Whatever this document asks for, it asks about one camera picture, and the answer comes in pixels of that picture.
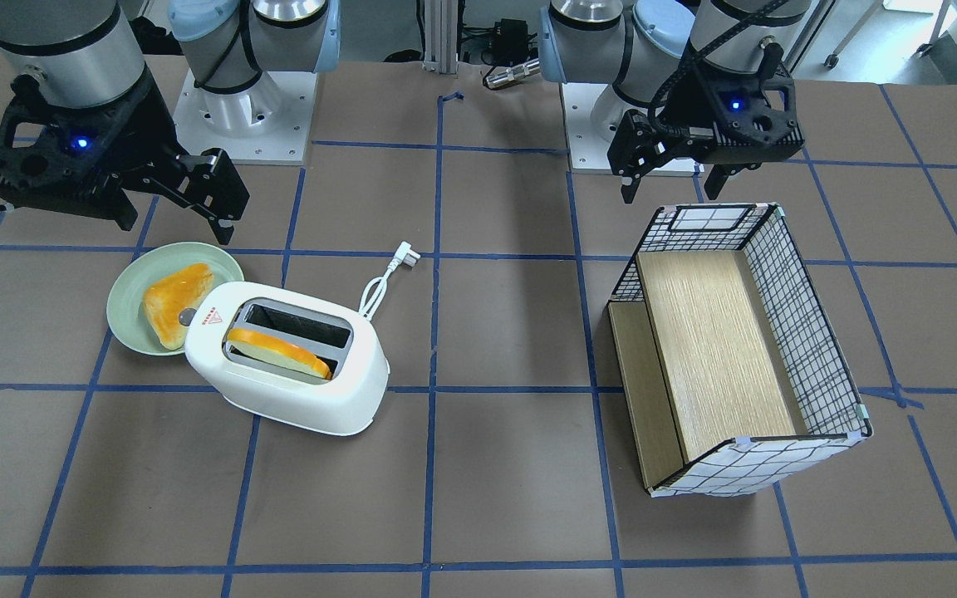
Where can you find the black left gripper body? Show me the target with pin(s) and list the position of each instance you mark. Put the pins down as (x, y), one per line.
(697, 106)

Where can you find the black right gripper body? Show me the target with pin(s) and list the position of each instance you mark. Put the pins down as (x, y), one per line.
(139, 123)

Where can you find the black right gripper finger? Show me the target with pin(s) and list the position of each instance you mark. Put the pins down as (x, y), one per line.
(207, 184)

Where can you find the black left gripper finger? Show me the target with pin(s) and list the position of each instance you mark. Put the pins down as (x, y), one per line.
(720, 175)
(642, 144)

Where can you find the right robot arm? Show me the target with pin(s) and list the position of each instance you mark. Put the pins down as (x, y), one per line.
(85, 53)

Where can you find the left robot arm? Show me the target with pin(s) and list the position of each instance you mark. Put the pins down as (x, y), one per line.
(645, 48)

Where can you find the toast slice in toaster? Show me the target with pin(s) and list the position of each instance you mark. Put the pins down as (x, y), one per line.
(278, 352)

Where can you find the white toaster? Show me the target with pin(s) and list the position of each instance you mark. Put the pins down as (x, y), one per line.
(342, 406)

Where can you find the toast slice on plate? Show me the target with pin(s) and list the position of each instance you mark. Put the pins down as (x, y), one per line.
(165, 300)

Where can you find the green plate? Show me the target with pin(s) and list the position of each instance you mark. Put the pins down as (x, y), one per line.
(124, 308)

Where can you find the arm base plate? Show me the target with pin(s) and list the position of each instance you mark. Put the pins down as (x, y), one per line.
(591, 113)
(266, 125)

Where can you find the wire rack with wooden shelves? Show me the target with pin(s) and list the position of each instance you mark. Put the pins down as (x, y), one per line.
(733, 375)

